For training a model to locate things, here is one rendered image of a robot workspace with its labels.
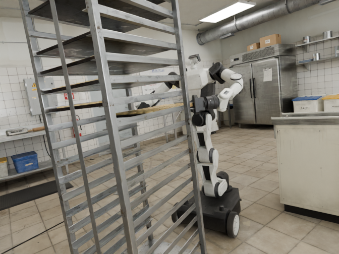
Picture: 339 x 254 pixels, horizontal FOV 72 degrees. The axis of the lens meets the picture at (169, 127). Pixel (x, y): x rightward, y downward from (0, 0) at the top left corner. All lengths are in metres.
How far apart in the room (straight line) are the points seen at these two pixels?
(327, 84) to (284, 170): 4.49
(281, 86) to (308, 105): 0.72
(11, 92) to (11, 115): 0.42
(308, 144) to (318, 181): 0.32
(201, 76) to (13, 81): 4.09
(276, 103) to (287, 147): 3.91
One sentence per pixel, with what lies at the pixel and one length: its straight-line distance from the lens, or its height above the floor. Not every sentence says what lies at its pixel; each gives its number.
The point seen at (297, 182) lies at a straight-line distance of 2.40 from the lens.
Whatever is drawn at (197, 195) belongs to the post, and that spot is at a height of 0.58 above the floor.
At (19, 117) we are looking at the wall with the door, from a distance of 5.32.
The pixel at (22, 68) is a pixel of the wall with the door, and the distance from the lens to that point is 5.40.
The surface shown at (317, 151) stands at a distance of 2.26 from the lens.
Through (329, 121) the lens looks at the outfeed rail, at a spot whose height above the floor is 0.86.
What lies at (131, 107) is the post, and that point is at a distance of 1.66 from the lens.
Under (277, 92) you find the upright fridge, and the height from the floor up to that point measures 0.94.
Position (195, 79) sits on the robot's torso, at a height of 1.32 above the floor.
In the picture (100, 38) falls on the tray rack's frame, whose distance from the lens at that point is 0.95.
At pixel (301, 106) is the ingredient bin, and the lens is 6.21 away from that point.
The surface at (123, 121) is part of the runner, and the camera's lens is 1.00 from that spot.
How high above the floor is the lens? 1.24
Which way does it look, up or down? 8 degrees down
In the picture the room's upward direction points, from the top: 7 degrees counter-clockwise
